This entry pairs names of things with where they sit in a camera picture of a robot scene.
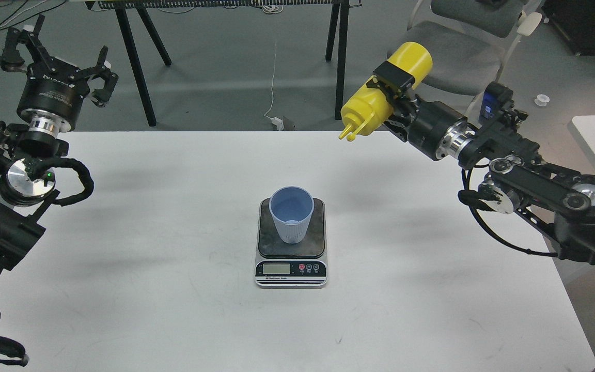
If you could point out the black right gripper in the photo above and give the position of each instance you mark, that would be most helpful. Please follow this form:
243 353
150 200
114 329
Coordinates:
433 128

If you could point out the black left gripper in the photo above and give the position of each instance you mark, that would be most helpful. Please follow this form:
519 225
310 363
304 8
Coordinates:
46 94

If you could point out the yellow squeeze bottle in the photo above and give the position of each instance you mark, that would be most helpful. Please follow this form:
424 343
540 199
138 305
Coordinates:
367 109

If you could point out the blue ribbed plastic cup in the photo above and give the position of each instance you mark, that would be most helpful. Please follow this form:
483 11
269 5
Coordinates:
291 210

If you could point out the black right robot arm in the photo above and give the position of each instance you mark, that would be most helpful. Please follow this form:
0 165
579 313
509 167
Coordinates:
502 171

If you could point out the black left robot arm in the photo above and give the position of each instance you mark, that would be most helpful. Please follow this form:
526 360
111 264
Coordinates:
35 170

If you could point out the digital kitchen scale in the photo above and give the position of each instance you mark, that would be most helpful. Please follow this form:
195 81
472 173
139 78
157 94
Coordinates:
281 265

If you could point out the grey office chair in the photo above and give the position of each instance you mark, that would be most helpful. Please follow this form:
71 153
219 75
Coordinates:
466 61

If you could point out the black leg desk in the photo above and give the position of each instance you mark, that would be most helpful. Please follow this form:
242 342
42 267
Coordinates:
232 69

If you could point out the white plastic spool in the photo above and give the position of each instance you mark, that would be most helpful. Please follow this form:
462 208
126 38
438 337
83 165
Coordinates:
541 100

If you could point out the black cabinet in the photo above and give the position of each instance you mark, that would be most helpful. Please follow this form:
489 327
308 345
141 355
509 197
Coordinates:
575 21

